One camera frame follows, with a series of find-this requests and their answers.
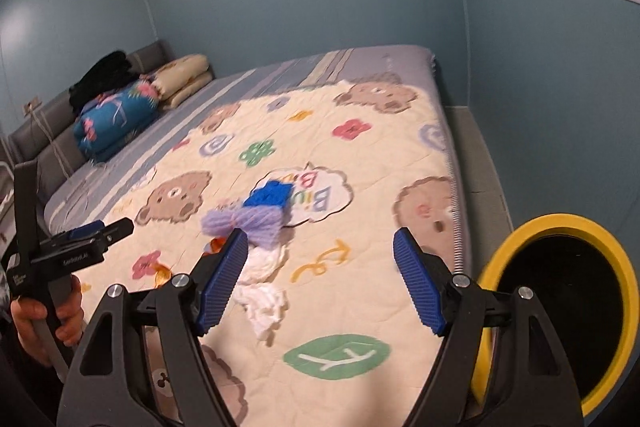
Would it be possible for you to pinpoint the blue floral folded blanket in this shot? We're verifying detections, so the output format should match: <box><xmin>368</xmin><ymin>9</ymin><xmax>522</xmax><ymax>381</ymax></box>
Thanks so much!
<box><xmin>73</xmin><ymin>80</ymin><xmax>160</xmax><ymax>162</ymax></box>

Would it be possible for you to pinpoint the cream folded quilt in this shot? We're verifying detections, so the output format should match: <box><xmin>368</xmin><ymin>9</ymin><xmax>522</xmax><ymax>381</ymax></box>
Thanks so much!
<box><xmin>150</xmin><ymin>54</ymin><xmax>214</xmax><ymax>109</ymax></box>

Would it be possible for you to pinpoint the wall power socket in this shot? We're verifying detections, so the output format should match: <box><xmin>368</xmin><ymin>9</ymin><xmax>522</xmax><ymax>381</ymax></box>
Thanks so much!
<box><xmin>23</xmin><ymin>96</ymin><xmax>42</xmax><ymax>117</ymax></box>

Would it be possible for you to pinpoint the white charging cable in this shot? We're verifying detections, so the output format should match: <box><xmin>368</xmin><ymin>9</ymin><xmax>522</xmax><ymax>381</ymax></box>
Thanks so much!
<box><xmin>29</xmin><ymin>106</ymin><xmax>76</xmax><ymax>180</ymax></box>

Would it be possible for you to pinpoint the blue foam net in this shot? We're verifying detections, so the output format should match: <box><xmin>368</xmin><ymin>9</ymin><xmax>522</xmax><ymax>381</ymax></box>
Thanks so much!
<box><xmin>243</xmin><ymin>180</ymin><xmax>294</xmax><ymax>209</ymax></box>

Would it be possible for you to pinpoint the black clothing pile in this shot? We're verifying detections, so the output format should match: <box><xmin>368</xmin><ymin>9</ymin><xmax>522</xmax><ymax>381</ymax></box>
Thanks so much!
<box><xmin>68</xmin><ymin>50</ymin><xmax>138</xmax><ymax>116</ymax></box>

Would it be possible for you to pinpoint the yellow rimmed black trash bin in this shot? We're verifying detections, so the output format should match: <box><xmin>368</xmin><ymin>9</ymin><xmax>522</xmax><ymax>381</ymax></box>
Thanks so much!
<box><xmin>478</xmin><ymin>213</ymin><xmax>639</xmax><ymax>421</ymax></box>

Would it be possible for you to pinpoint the white tissue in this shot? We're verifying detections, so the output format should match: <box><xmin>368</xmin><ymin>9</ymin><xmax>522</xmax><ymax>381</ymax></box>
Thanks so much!
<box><xmin>232</xmin><ymin>246</ymin><xmax>288</xmax><ymax>346</ymax></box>

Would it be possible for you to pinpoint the purple foam fruit net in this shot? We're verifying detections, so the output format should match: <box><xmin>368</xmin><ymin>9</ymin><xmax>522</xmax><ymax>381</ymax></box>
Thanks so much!
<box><xmin>201</xmin><ymin>206</ymin><xmax>284</xmax><ymax>249</ymax></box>

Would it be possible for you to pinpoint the person's left hand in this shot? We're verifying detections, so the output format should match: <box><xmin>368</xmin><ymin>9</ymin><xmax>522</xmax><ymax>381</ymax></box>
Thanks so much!
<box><xmin>8</xmin><ymin>274</ymin><xmax>86</xmax><ymax>367</ymax></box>

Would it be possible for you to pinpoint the grey padded headboard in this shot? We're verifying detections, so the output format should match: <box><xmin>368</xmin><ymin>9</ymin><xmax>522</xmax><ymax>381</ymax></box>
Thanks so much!
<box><xmin>8</xmin><ymin>40</ymin><xmax>172</xmax><ymax>205</ymax></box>

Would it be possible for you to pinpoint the cream cartoon bear quilt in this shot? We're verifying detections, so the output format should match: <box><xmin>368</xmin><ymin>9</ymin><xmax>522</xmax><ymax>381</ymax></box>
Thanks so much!
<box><xmin>79</xmin><ymin>74</ymin><xmax>460</xmax><ymax>426</ymax></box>

